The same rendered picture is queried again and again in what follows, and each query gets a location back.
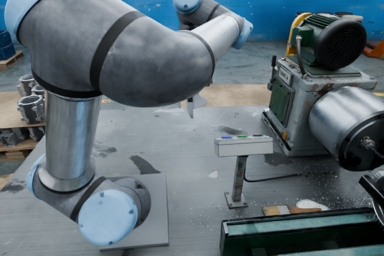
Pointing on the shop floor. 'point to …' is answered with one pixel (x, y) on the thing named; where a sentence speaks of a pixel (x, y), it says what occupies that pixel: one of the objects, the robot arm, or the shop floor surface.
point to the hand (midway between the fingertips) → (189, 114)
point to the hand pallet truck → (375, 49)
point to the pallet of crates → (7, 63)
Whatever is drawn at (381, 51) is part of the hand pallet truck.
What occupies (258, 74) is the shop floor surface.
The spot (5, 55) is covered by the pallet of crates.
